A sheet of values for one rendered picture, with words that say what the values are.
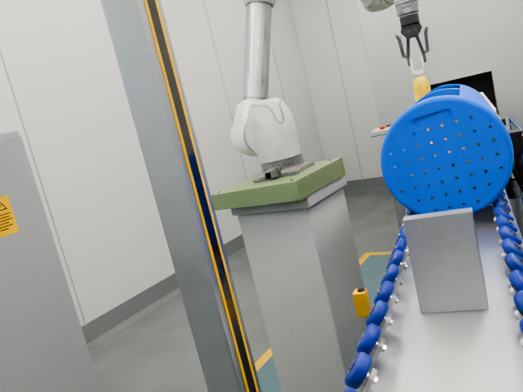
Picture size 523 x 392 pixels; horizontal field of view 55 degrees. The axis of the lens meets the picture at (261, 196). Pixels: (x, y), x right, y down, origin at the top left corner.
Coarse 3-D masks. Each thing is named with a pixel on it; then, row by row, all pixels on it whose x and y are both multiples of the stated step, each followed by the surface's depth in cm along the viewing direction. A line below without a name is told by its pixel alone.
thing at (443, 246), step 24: (408, 216) 78; (432, 216) 75; (456, 216) 73; (408, 240) 77; (432, 240) 76; (456, 240) 74; (432, 264) 76; (456, 264) 75; (480, 264) 74; (432, 288) 77; (456, 288) 76; (480, 288) 75; (432, 312) 78
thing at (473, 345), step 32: (480, 224) 115; (480, 256) 96; (416, 320) 77; (448, 320) 74; (480, 320) 72; (512, 320) 70; (384, 352) 70; (416, 352) 68; (448, 352) 66; (480, 352) 64; (512, 352) 63; (384, 384) 62; (416, 384) 61; (448, 384) 59; (480, 384) 58; (512, 384) 57
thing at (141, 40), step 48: (144, 0) 66; (144, 48) 66; (144, 96) 68; (144, 144) 70; (192, 144) 72; (192, 192) 70; (192, 240) 71; (192, 288) 73; (240, 336) 76; (240, 384) 74
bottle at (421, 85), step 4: (416, 76) 207; (420, 76) 206; (424, 76) 206; (416, 80) 206; (420, 80) 205; (424, 80) 205; (428, 80) 206; (412, 84) 209; (416, 84) 206; (420, 84) 205; (424, 84) 205; (428, 84) 206; (416, 88) 207; (420, 88) 206; (424, 88) 205; (428, 88) 206; (416, 92) 207; (420, 92) 206; (424, 92) 206; (428, 92) 206; (416, 96) 208; (420, 96) 206; (416, 100) 208
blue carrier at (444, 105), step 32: (448, 96) 110; (480, 96) 149; (416, 128) 113; (448, 128) 111; (480, 128) 109; (384, 160) 118; (416, 160) 115; (448, 160) 112; (480, 160) 110; (512, 160) 108; (416, 192) 117; (448, 192) 114; (480, 192) 112
